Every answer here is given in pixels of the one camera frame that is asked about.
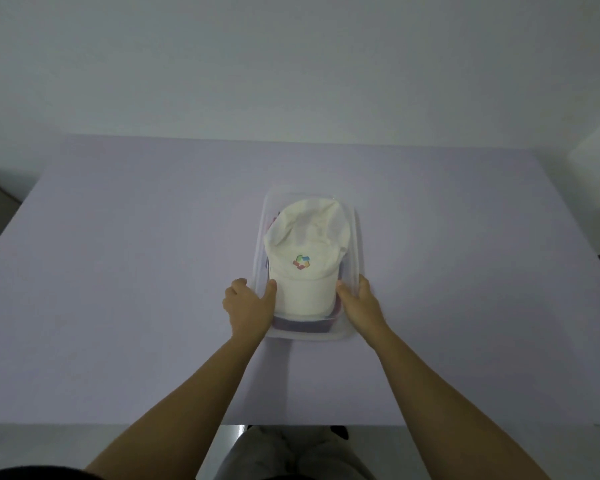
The clear plastic storage box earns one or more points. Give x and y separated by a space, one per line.
356 254

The person's right forearm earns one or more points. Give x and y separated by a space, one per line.
445 419

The dark red cap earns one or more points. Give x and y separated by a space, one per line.
302 324

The person's right thumb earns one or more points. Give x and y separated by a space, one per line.
344 294

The person's black right shoe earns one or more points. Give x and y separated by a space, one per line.
340 432

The person's grey trousers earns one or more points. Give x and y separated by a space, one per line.
290 457

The person's left hand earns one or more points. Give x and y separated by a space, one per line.
246 311

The person's left thumb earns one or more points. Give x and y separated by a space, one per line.
268 295

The white cap with coloured logo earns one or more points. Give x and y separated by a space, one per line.
305 234

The person's black shirt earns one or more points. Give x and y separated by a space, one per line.
30 473

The person's left forearm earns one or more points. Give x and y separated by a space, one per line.
180 414

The person's right hand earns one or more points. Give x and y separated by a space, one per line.
364 311

